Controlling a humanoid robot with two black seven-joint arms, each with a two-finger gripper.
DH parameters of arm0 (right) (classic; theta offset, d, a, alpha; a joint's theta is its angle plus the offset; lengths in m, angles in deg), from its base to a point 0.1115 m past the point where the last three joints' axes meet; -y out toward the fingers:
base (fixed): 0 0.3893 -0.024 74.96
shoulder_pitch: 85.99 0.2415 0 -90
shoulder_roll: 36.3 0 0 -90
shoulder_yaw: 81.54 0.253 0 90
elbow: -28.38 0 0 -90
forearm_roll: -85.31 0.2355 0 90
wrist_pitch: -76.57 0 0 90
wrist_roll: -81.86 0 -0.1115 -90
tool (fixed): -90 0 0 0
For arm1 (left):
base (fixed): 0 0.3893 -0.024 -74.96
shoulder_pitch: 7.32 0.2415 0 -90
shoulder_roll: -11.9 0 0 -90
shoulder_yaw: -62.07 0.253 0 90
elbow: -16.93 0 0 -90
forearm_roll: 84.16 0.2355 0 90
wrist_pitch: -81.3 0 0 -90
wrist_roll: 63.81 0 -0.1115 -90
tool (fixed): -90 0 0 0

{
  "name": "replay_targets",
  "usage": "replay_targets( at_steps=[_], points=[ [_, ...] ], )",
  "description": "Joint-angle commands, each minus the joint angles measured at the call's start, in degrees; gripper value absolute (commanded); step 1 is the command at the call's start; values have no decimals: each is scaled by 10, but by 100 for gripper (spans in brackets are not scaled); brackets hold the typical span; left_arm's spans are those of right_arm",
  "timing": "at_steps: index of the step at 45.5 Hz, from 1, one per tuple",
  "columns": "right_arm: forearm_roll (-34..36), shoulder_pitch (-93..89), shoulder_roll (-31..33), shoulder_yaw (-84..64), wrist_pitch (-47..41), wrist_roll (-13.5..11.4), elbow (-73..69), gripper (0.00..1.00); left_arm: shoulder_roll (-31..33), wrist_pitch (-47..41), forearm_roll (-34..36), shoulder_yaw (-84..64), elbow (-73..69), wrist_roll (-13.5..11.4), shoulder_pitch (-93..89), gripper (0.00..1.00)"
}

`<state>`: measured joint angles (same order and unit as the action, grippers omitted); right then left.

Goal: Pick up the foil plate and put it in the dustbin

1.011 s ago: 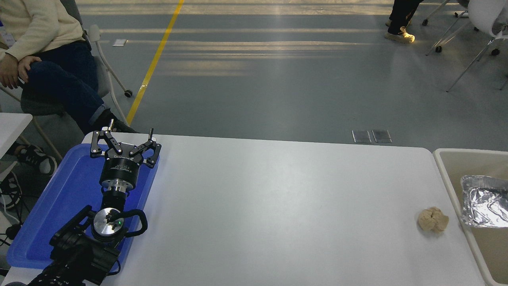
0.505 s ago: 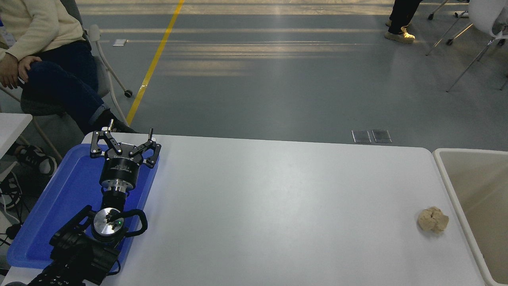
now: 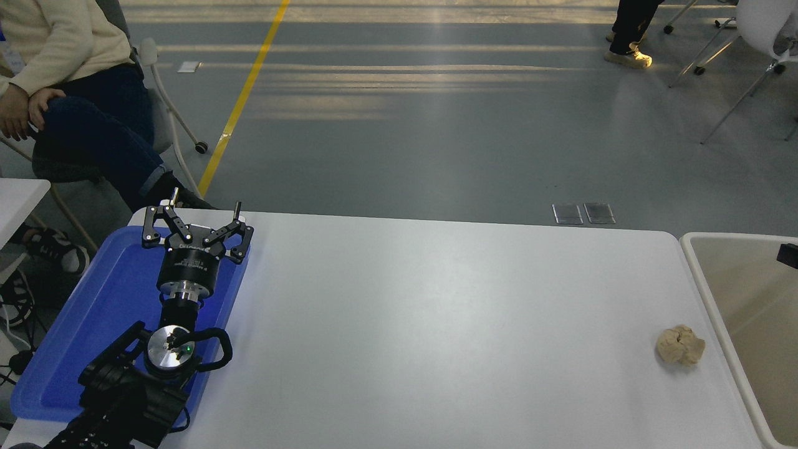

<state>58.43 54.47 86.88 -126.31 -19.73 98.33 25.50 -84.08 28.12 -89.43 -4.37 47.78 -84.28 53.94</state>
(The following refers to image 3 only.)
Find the grey wheeled chair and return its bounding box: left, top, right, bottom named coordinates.
left=0, top=0, right=209, bottom=253

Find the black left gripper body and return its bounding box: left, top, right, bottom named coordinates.
left=156, top=224, right=233, bottom=289

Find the seated person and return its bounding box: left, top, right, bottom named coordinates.
left=0, top=0, right=216, bottom=275

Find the blue plastic tray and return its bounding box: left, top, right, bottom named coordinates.
left=9, top=226, right=250, bottom=431

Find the white side table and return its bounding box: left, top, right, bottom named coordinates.
left=0, top=178, right=51, bottom=250

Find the white wheeled chair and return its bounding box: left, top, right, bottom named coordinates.
left=664, top=0, right=798, bottom=145

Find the black floor cable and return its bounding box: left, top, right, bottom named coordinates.
left=0, top=269, right=37, bottom=331

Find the person's hand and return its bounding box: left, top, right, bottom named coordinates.
left=0, top=84, right=32, bottom=142
left=28, top=88, right=67, bottom=130

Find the large pale bin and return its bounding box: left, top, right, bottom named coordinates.
left=679, top=232, right=798, bottom=449

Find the walking person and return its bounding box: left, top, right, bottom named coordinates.
left=603, top=0, right=665, bottom=69

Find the black power plug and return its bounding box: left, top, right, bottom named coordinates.
left=7, top=351, right=35, bottom=377

